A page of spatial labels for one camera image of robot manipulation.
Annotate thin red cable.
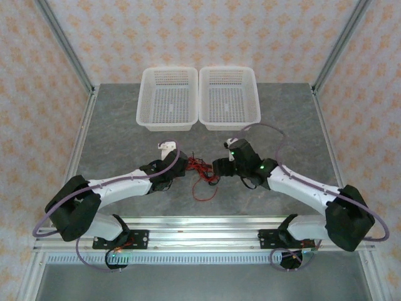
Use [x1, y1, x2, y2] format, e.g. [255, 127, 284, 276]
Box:
[192, 175, 220, 203]
[187, 156, 204, 172]
[194, 166, 214, 182]

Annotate black wires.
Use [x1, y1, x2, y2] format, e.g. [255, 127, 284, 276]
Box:
[187, 158, 217, 182]

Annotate white plastic perforated basket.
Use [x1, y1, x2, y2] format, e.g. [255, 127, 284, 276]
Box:
[199, 65, 263, 132]
[135, 66, 201, 132]

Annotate black base controller board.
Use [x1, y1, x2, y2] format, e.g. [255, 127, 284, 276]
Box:
[105, 246, 132, 272]
[279, 247, 314, 271]

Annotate grey metal panel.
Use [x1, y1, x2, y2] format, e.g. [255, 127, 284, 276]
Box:
[34, 265, 370, 301]

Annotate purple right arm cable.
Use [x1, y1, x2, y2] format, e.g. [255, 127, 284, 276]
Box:
[233, 123, 391, 273]

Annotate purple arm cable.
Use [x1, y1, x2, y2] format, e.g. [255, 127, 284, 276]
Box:
[233, 123, 391, 273]
[33, 139, 185, 273]

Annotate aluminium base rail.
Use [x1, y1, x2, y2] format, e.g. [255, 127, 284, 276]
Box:
[33, 214, 377, 253]

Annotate aluminium table side rail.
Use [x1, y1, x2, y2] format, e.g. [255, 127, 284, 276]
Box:
[46, 85, 100, 228]
[311, 84, 345, 189]

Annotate grey slotted cable duct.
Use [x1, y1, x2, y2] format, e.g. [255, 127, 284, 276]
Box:
[45, 253, 314, 266]

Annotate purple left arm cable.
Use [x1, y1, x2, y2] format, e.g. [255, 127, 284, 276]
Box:
[33, 139, 185, 273]

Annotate aluminium frame post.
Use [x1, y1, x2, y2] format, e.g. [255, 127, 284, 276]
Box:
[311, 0, 375, 95]
[33, 0, 96, 95]

